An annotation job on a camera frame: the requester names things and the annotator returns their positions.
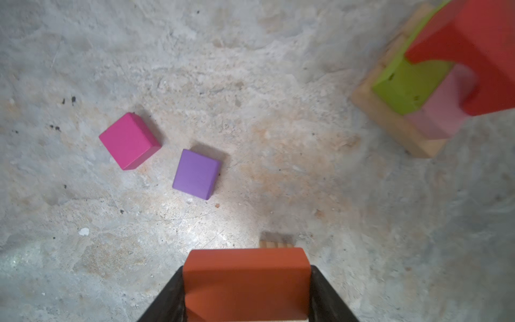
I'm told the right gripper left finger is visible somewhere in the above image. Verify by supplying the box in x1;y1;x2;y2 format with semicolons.
138;266;186;322

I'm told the red arch block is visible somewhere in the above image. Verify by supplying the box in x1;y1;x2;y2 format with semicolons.
405;0;514;116

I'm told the purple cube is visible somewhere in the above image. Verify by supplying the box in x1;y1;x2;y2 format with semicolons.
172;149;221;200

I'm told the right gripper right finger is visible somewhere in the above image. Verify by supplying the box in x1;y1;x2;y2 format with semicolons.
308;265;359;322

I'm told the natural wood long block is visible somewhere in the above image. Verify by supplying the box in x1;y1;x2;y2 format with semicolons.
350;2;447;158

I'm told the small natural wood cube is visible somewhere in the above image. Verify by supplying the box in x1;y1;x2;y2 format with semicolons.
259;240;294;249

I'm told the pink block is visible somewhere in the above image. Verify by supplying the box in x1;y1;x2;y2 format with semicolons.
404;64;477;140

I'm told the orange block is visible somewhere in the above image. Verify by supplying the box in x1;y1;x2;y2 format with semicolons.
183;248;311;321

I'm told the lime green block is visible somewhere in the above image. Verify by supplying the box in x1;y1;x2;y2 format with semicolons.
372;1;454;115

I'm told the magenta cube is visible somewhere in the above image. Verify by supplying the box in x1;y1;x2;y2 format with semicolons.
99;113;162;170

